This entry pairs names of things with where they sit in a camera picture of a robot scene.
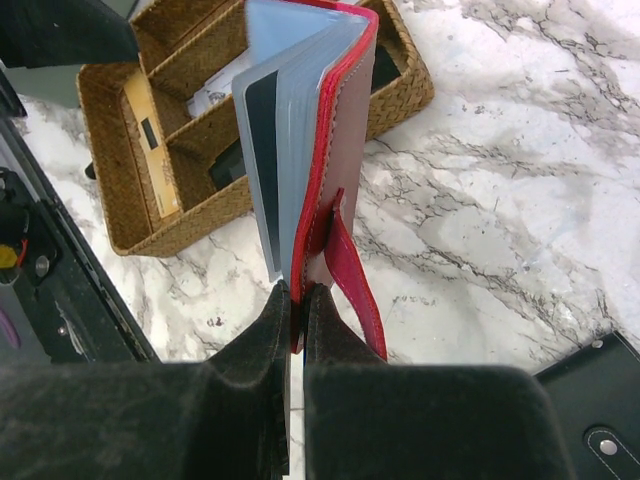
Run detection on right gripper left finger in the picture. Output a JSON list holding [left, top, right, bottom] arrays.
[[1, 283, 291, 479]]

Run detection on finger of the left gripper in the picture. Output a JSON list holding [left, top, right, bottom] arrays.
[[1, 1, 139, 68]]

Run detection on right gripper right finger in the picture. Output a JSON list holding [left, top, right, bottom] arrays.
[[303, 285, 574, 479]]

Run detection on grey card with stripe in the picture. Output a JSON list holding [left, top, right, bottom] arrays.
[[245, 71, 281, 270]]

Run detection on red card holder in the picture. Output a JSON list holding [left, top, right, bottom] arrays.
[[232, 1, 387, 357]]

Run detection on gold cards in tray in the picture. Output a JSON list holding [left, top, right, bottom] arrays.
[[123, 68, 179, 220]]

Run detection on silver cards in tray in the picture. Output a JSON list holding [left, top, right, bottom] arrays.
[[186, 51, 251, 118]]

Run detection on black card holder in tray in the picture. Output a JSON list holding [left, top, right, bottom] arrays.
[[208, 139, 246, 190]]

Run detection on woven wicker organizer tray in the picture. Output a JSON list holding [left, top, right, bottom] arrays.
[[75, 0, 435, 257]]

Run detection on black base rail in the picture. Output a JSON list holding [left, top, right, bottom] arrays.
[[1, 78, 158, 367]]

